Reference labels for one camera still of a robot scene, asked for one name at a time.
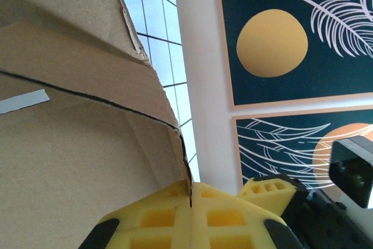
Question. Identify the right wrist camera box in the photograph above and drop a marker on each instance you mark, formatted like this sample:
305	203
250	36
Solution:
349	170

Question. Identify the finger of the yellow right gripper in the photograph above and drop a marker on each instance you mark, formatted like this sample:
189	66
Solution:
277	199

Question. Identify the white tape strip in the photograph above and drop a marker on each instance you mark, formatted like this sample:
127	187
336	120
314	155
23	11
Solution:
23	101

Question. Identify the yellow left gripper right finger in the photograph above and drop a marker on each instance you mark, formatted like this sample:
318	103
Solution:
198	211

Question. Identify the brown cardboard box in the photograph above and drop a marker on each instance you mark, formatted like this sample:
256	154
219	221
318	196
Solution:
73	158

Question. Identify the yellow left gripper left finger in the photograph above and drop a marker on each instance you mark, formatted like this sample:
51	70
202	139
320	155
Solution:
182	225

